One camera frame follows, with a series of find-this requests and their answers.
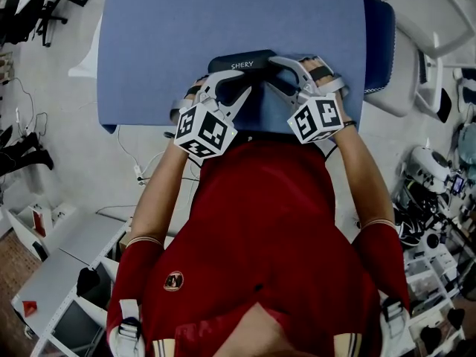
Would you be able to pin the table with blue cover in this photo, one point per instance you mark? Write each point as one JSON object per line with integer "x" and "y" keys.
{"x": 167, "y": 32}

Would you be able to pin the white box with red panel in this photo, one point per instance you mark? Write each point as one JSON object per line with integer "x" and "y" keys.
{"x": 40, "y": 223}

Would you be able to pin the small red item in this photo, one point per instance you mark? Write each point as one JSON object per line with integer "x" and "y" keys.
{"x": 29, "y": 307}

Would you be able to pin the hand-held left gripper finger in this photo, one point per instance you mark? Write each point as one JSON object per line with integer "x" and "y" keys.
{"x": 213, "y": 80}
{"x": 238, "y": 104}

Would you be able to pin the white helmet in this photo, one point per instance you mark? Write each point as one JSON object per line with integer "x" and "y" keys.
{"x": 427, "y": 162}

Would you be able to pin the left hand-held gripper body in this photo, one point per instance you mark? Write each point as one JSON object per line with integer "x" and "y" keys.
{"x": 208, "y": 132}

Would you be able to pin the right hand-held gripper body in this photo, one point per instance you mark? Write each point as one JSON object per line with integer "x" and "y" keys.
{"x": 320, "y": 121}

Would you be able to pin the person's red shirt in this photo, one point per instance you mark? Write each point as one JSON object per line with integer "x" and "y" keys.
{"x": 260, "y": 218}

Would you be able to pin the black fabric bag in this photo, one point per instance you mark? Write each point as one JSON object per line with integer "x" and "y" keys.
{"x": 87, "y": 281}

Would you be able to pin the white power strip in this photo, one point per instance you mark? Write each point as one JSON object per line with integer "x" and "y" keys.
{"x": 137, "y": 169}

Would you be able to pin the white perforated shelving unit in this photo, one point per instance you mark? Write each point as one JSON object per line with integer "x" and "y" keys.
{"x": 56, "y": 273}

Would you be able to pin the white shelf with bins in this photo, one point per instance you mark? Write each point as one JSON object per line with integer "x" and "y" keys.
{"x": 427, "y": 273}

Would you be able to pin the black glasses case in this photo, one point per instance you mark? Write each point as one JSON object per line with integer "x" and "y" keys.
{"x": 223, "y": 60}

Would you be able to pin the person's left hand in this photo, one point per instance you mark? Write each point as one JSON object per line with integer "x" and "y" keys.
{"x": 201, "y": 82}

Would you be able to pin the person's left forearm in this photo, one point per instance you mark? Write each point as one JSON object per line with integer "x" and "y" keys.
{"x": 160, "y": 199}

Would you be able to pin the person's right forearm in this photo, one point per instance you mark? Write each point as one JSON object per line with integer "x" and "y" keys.
{"x": 364, "y": 177}

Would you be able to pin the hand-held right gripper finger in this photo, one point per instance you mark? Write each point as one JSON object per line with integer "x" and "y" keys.
{"x": 284, "y": 97}
{"x": 294, "y": 63}

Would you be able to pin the grey mesh office chair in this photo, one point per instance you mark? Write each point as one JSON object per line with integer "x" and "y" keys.
{"x": 401, "y": 87}

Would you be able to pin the person's right hand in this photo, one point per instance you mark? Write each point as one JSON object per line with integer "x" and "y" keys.
{"x": 310, "y": 64}

